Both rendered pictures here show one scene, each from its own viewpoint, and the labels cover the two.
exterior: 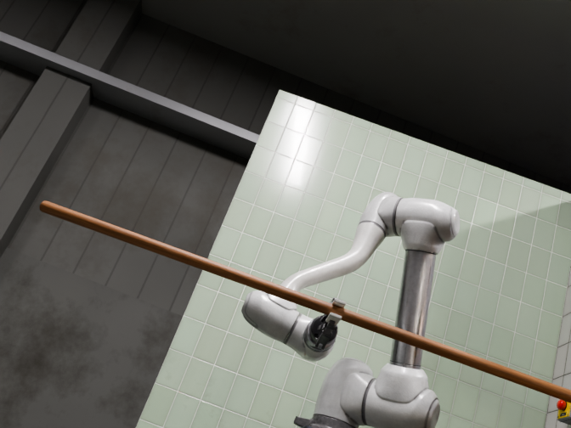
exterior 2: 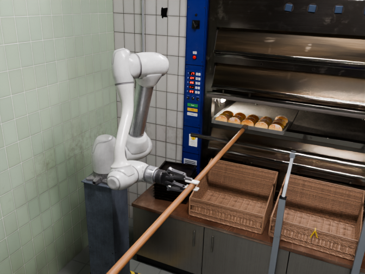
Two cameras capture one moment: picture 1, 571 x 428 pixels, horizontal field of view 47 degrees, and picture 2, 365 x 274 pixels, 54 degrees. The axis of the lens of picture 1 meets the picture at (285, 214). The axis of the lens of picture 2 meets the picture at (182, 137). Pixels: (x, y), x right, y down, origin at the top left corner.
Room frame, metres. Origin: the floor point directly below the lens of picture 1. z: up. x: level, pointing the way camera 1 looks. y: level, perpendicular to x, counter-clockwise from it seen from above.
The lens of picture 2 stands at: (1.03, 1.32, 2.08)
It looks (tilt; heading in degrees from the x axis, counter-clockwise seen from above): 21 degrees down; 292
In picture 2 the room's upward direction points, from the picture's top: 2 degrees clockwise
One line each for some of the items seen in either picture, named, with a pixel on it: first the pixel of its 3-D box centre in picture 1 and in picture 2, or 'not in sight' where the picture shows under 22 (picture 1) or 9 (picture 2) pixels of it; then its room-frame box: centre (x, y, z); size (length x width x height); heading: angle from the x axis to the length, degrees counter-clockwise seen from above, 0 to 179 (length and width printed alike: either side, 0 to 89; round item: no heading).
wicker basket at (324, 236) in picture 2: not in sight; (317, 212); (0.94, -1.02, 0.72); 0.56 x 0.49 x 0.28; 177
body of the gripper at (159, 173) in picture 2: (325, 327); (164, 178); (1.73, -0.21, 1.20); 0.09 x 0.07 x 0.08; 178
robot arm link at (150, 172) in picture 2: (320, 334); (152, 174); (1.81, -0.21, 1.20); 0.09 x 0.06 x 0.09; 88
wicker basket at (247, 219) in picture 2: not in sight; (234, 192); (1.54, -1.04, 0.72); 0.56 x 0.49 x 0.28; 179
